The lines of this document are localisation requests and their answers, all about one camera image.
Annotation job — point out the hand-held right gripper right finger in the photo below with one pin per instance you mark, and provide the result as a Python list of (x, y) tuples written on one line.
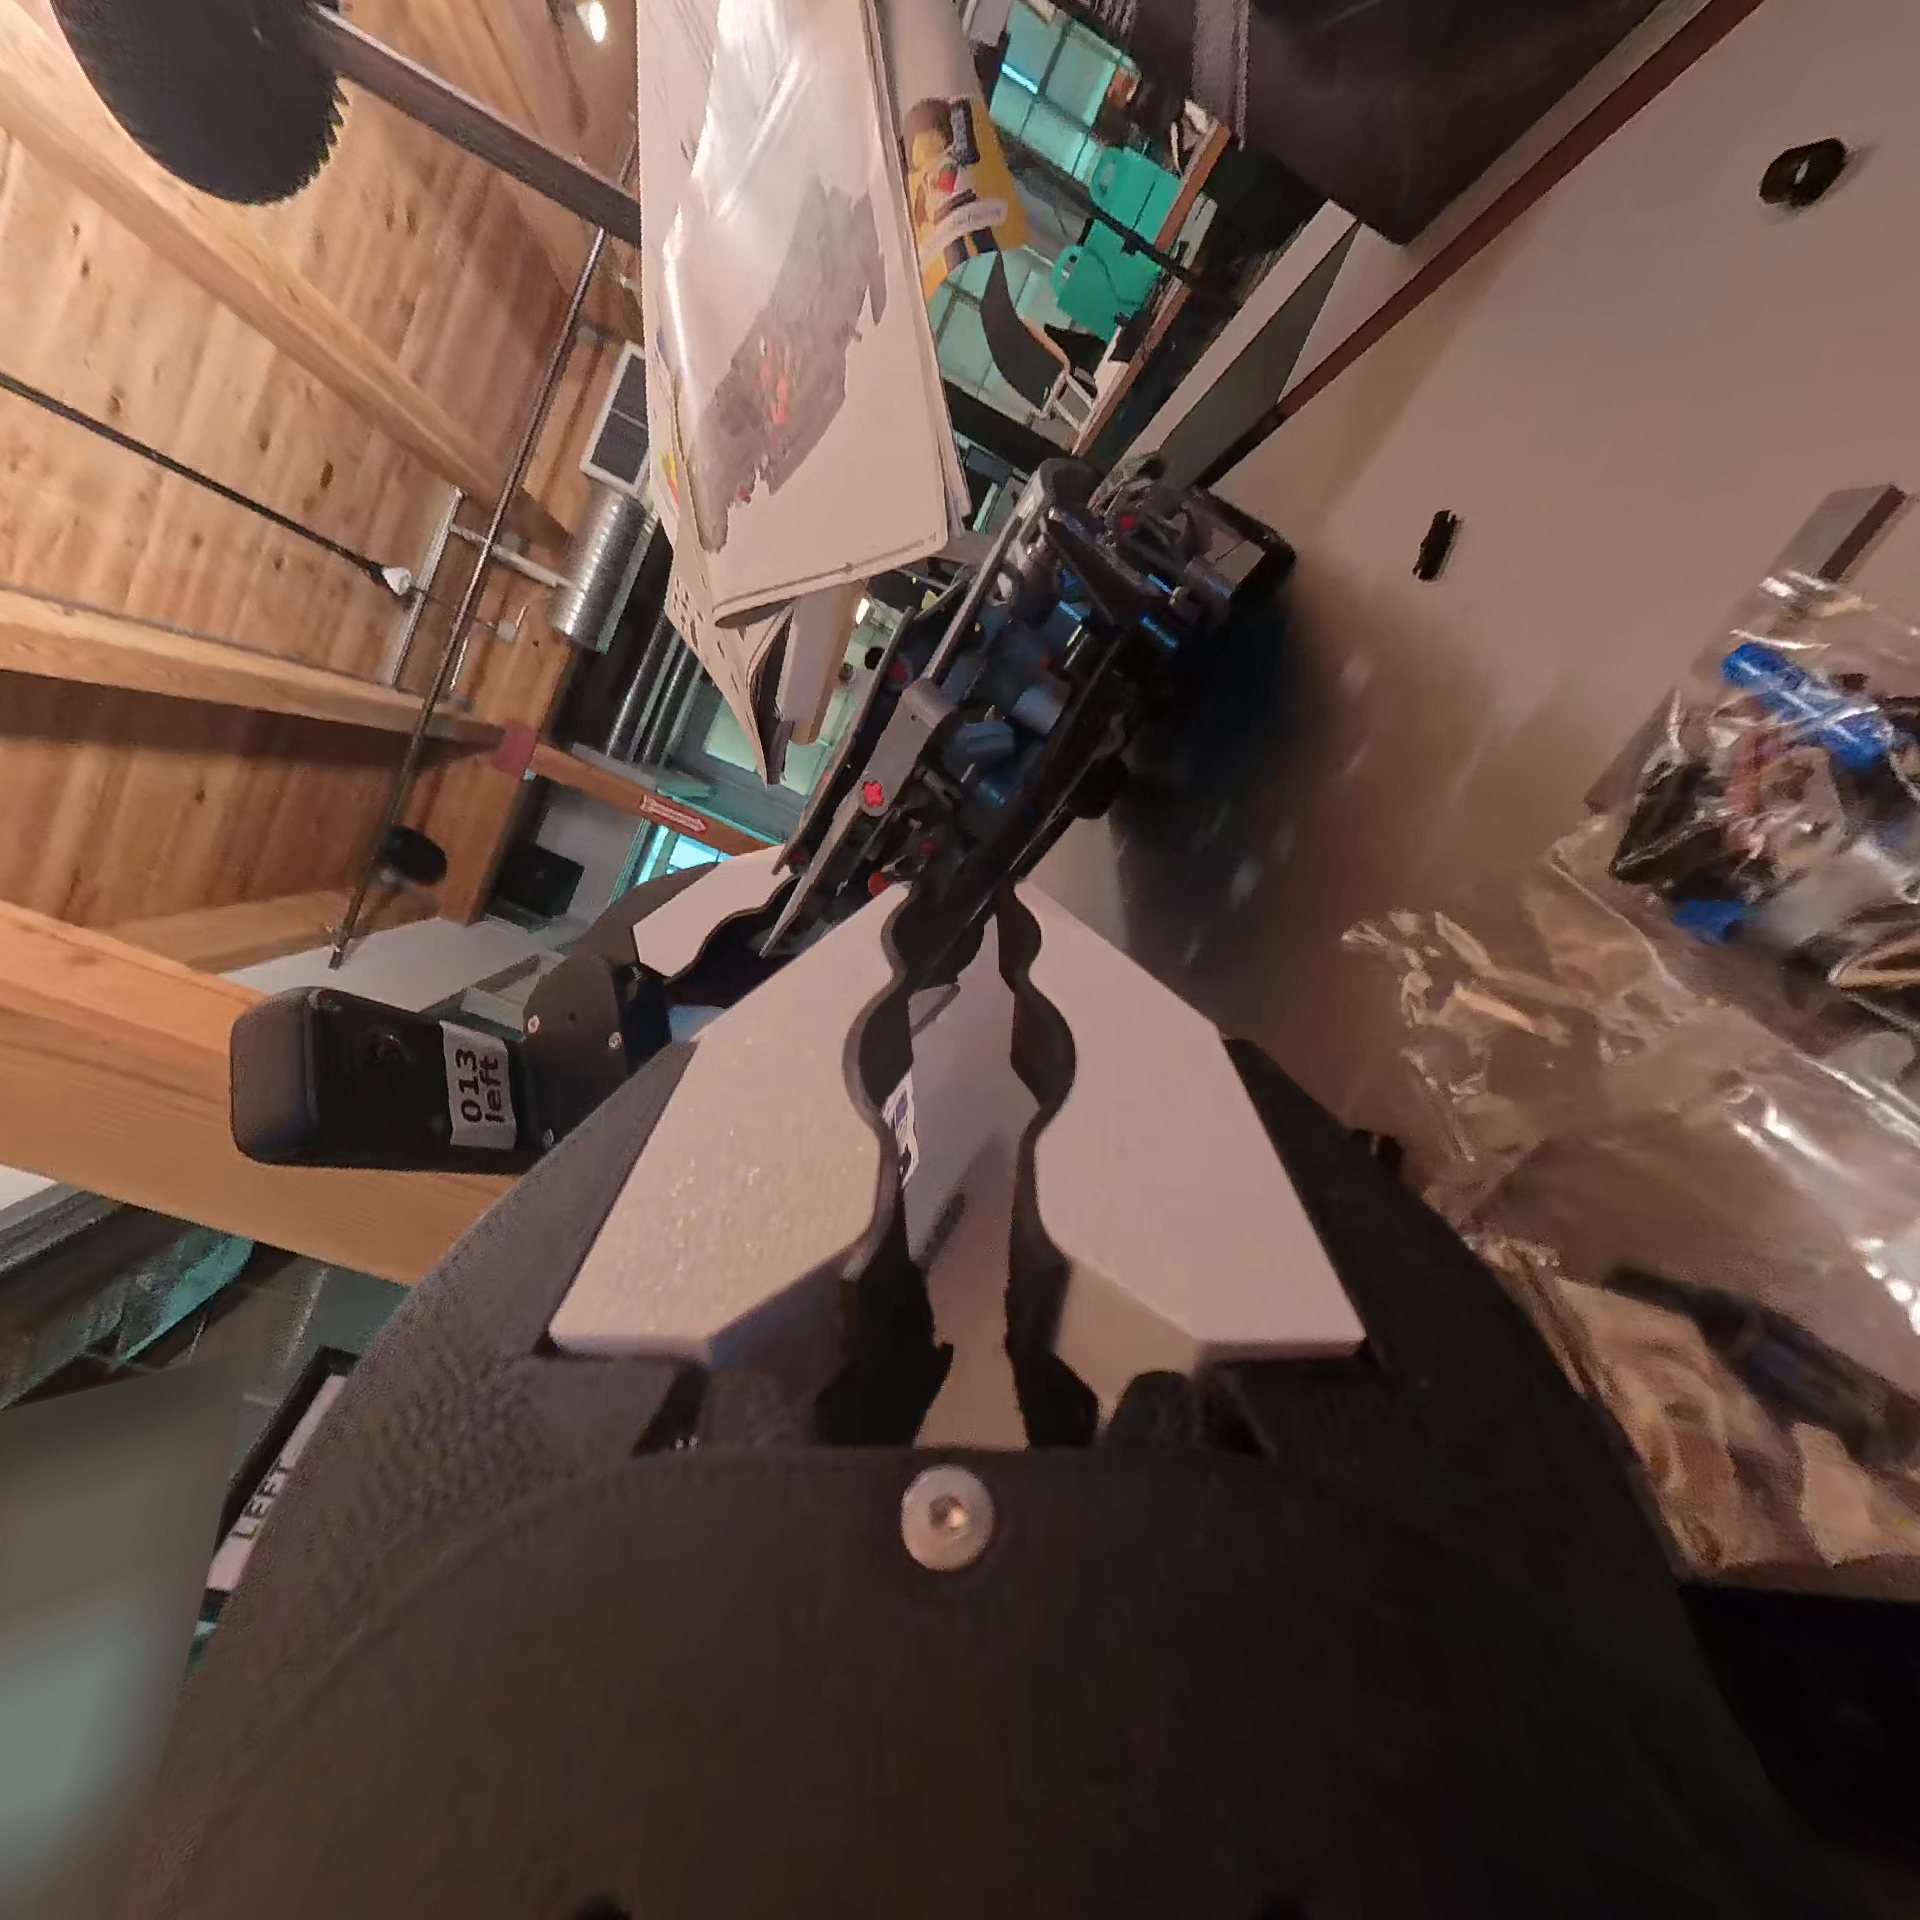
[(1200, 1197)]

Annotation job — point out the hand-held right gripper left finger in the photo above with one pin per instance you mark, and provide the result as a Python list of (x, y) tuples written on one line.
[(720, 1197)]

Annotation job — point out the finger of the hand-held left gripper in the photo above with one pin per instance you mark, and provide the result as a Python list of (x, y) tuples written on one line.
[(705, 915)]

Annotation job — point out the grey lego panel assembly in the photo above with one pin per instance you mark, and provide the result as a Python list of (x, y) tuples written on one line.
[(960, 1110)]

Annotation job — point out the lego car chassis model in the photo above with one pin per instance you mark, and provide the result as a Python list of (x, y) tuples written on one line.
[(1049, 677)]

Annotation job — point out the clear bag of lego pieces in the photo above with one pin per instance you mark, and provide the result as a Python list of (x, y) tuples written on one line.
[(1725, 1051)]

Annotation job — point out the black lego disc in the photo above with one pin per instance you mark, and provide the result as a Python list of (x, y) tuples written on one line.
[(1800, 167)]

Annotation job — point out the instruction booklet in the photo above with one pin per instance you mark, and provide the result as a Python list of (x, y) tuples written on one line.
[(795, 303)]

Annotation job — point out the teal chair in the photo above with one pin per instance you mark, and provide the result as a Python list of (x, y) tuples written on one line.
[(1096, 284), (1149, 188)]

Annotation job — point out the black disc-top pole stand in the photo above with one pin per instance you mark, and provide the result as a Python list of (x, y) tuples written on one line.
[(209, 90)]

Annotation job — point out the dark flat desk pad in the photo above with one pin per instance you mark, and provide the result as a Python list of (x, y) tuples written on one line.
[(1427, 104)]

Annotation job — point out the silver ventilation duct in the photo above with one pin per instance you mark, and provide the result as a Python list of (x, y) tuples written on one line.
[(601, 570)]

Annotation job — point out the grey wall vent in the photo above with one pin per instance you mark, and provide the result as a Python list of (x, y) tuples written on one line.
[(616, 415)]

